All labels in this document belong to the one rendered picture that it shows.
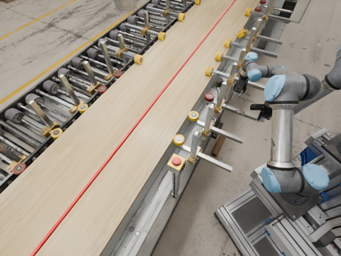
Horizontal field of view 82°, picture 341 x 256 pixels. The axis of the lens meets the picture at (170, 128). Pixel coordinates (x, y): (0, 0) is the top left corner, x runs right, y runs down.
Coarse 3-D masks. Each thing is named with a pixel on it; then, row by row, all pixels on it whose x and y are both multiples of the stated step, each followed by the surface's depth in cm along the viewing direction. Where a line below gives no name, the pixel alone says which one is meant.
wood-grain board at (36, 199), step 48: (240, 0) 268; (192, 48) 205; (144, 96) 166; (192, 96) 165; (96, 144) 139; (144, 144) 139; (48, 192) 120; (96, 192) 120; (0, 240) 106; (48, 240) 105; (96, 240) 105
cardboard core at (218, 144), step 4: (220, 136) 240; (220, 140) 236; (224, 140) 240; (216, 144) 234; (220, 144) 233; (216, 148) 229; (220, 148) 232; (212, 152) 228; (216, 152) 227; (216, 156) 229
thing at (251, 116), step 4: (224, 104) 165; (224, 108) 165; (228, 108) 163; (232, 108) 162; (236, 108) 162; (236, 112) 162; (244, 116) 161; (248, 116) 159; (252, 116) 157; (256, 116) 157
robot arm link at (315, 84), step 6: (270, 66) 121; (276, 66) 120; (282, 66) 121; (270, 72) 120; (276, 72) 114; (282, 72) 109; (288, 72) 105; (294, 72) 102; (312, 78) 84; (312, 84) 83; (318, 84) 84; (312, 90) 83; (318, 90) 85; (312, 96) 85
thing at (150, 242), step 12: (228, 96) 192; (204, 144) 161; (192, 168) 149; (180, 180) 144; (180, 192) 139; (168, 204) 135; (168, 216) 130; (156, 228) 126; (144, 240) 123; (156, 240) 122; (144, 252) 119
